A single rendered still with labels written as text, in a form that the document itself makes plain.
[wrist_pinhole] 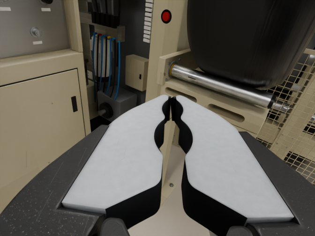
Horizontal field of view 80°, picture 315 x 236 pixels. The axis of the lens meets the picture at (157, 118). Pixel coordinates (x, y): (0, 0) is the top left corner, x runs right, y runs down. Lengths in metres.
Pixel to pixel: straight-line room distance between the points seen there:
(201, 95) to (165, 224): 0.86
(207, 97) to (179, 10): 0.32
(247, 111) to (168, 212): 0.89
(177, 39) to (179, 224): 1.02
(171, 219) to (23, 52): 1.11
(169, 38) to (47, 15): 0.43
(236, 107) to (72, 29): 0.65
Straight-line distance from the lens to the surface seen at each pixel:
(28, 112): 0.81
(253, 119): 0.63
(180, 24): 0.75
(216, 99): 0.64
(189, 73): 0.67
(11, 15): 0.77
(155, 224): 1.27
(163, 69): 0.67
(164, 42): 0.79
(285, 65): 0.55
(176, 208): 1.35
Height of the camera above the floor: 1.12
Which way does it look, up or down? 33 degrees down
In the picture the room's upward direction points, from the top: 8 degrees clockwise
